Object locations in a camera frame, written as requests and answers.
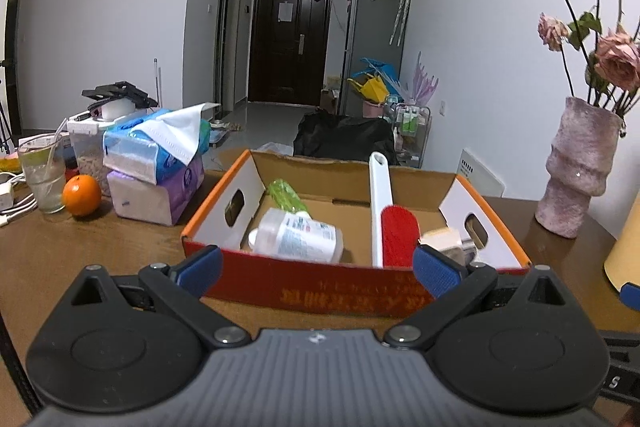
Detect clear glass cup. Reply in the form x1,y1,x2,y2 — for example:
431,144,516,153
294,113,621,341
17,117,68,214

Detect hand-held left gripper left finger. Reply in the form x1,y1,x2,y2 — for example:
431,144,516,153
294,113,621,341
55,245,252,351

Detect black tripod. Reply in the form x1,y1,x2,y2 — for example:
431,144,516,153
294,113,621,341
0,57,16,152

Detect side door frame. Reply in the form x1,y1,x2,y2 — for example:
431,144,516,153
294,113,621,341
215,0,246,110

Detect orange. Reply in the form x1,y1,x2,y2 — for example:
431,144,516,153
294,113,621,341
62,174,102,218

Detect white pill bottle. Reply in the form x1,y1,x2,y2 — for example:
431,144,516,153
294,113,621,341
247,208,345,264

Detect small cardboard box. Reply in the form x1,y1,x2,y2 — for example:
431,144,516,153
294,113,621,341
320,77,342,112

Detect blue and yellow bags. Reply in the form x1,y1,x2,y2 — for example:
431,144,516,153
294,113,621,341
347,57,403,102

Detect pink ceramic vase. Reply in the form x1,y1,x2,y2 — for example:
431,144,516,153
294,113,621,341
535,97,626,239

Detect black device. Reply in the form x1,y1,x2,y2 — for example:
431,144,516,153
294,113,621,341
81,81,160,110

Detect bunch of dried roses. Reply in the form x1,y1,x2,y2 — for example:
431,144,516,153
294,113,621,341
502,0,640,115

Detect grey refrigerator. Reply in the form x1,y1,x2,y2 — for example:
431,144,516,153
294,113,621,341
337,0,408,118

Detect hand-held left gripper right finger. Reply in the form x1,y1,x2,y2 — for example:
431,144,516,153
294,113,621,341
384,245,583,352

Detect blue tissue pack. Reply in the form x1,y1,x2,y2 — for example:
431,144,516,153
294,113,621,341
102,103,221,185

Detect white charger with cables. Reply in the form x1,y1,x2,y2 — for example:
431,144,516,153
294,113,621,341
0,172,38,228

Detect red cardboard box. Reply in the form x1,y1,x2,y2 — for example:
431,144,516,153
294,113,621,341
180,149,532,319

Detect trolley cart with bottles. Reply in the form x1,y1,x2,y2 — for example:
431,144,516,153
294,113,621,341
385,102,432,168

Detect clear container white lid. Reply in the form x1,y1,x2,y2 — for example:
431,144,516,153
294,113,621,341
66,99,136,196

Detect white plug adapter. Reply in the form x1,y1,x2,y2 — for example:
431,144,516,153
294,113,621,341
420,227,478,265

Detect clear hanging umbrella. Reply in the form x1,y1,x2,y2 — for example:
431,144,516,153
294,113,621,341
389,0,413,46

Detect green clear bottle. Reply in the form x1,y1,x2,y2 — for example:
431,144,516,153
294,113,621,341
266,178,311,214

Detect white red lint brush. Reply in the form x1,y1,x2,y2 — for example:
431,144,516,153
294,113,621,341
368,153,420,269

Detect black braided cable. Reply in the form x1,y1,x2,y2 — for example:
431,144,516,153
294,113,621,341
0,307,46,418

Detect black bag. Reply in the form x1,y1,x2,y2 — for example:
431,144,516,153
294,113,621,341
292,109,399,165

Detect pink fan decoration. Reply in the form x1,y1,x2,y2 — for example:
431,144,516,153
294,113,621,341
411,52,440,108

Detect yellow thermos jug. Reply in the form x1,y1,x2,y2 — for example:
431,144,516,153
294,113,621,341
603,194,640,295

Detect dark wooden door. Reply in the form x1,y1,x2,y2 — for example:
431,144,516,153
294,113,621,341
247,0,334,105

